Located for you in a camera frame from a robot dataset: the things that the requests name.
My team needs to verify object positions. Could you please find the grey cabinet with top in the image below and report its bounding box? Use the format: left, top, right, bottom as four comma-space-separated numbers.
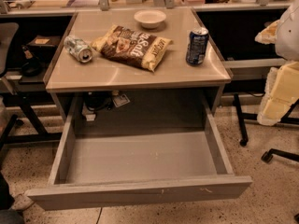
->
46, 8, 231, 133

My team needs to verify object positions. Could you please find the blue pepsi can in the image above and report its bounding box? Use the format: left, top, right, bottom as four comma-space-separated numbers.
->
186, 27, 209, 66

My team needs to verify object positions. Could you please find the black chair caster leg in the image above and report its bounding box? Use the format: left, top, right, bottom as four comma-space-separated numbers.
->
261, 148, 299, 163

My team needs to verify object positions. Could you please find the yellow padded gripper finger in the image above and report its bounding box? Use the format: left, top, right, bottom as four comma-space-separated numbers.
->
255, 21, 279, 45
259, 62, 299, 119

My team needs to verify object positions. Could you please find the white bowl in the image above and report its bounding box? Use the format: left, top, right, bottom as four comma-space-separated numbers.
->
134, 10, 166, 29

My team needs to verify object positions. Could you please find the open grey top drawer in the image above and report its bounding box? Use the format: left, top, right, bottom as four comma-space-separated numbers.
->
26, 92, 251, 210

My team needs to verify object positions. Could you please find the brown chip bag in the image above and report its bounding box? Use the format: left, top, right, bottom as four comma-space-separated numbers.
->
91, 25, 171, 72

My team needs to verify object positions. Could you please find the grey office chair left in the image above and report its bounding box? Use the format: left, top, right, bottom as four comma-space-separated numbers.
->
0, 22, 19, 151

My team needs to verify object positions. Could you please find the silver green soda can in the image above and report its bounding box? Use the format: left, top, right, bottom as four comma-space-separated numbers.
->
64, 35, 93, 63

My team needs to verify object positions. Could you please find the black bag under desk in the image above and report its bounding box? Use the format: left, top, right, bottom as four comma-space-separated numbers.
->
21, 45, 42, 77

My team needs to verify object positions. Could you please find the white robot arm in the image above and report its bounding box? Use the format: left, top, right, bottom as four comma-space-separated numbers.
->
255, 0, 299, 126

